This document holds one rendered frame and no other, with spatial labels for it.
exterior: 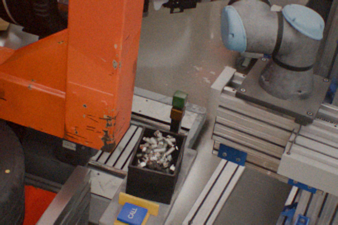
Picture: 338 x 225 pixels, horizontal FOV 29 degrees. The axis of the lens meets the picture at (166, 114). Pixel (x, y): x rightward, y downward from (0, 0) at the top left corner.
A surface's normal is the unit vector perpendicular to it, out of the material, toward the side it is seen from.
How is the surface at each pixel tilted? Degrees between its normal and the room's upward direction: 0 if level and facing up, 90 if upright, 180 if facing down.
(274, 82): 73
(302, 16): 7
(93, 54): 90
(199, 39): 0
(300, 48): 90
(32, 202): 0
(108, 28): 90
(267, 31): 59
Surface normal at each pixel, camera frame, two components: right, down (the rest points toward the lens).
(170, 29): 0.12, -0.80
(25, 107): -0.32, 0.54
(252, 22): 0.11, -0.22
